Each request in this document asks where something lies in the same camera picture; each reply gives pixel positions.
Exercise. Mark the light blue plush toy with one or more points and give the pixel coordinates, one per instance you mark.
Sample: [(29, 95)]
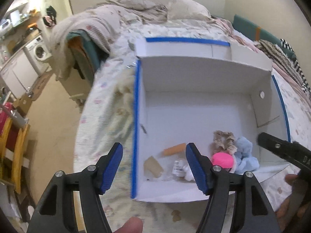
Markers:
[(244, 158)]

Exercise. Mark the green cushion orange stripe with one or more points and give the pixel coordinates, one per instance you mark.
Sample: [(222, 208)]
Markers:
[(256, 33)]

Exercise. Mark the clear plastic bag with label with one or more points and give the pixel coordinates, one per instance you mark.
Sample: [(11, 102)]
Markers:
[(176, 170)]

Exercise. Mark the floral white bed quilt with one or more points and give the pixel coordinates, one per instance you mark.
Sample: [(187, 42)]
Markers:
[(108, 117)]

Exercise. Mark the yellow wooden chair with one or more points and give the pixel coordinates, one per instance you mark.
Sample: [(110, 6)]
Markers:
[(16, 156)]

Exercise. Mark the pink soft ball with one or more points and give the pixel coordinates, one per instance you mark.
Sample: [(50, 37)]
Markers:
[(223, 160)]

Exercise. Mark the beige waffle blanket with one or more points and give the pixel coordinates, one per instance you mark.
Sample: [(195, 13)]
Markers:
[(102, 23)]

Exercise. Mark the tan cardboard piece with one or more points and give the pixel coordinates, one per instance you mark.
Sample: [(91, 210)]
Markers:
[(153, 166)]

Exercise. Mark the beige pillow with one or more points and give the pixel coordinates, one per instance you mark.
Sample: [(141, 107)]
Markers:
[(187, 9)]

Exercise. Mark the brown ruffled fabric toy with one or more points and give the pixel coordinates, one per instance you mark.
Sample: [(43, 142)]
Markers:
[(223, 142)]

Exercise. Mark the orange foam cylinder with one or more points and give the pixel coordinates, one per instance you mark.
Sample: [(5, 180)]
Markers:
[(174, 149)]

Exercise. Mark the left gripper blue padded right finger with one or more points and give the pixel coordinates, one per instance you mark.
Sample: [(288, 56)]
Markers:
[(252, 211)]

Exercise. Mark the white kitchen cabinet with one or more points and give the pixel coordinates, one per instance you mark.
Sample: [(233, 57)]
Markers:
[(19, 74)]

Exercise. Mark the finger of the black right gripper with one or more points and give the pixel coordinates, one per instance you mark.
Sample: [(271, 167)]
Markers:
[(293, 153)]

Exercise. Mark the white fluffy plush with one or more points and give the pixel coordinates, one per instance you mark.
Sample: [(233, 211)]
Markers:
[(188, 175)]

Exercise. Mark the black white patterned cloth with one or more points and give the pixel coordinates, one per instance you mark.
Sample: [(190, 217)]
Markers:
[(291, 68)]

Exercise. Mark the white cardboard box blue tape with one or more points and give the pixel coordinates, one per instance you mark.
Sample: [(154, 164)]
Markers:
[(185, 90)]

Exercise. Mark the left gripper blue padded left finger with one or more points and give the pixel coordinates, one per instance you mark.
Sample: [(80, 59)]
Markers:
[(55, 210)]

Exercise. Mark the green orange folded clothes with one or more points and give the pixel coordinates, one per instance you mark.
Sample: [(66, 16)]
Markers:
[(87, 55)]

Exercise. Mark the person's right hand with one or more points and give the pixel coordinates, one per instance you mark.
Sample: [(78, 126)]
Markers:
[(293, 208)]

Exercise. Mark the white washing machine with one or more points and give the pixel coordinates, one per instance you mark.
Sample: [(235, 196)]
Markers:
[(38, 54)]

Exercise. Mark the person's left thumb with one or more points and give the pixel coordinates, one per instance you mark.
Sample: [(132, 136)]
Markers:
[(133, 225)]

